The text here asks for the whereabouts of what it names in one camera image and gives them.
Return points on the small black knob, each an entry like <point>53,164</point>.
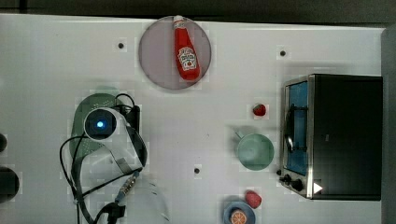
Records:
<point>3,142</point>

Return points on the black round object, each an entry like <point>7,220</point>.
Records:
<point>9,184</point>

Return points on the black toaster oven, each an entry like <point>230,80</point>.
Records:
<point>332,128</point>

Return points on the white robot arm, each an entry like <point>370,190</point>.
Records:
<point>122,153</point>

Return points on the orange slice toy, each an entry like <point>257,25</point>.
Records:
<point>238,217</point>

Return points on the red ketchup bottle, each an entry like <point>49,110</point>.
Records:
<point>185,55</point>

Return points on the small red strawberry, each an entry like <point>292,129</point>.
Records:
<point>259,110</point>

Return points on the green plastic cup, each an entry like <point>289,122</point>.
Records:
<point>255,151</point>

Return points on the red toy strawberry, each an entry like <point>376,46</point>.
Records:
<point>253,199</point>

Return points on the grey round plate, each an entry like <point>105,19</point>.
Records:
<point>157,53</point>

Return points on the blue small plate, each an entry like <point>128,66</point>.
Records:
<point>251,218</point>

